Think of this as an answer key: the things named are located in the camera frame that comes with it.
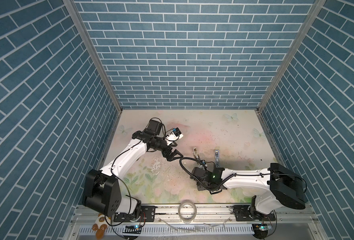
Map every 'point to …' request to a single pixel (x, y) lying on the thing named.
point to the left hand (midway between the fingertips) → (178, 149)
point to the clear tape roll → (187, 221)
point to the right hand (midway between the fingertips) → (197, 184)
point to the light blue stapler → (217, 158)
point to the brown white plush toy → (100, 225)
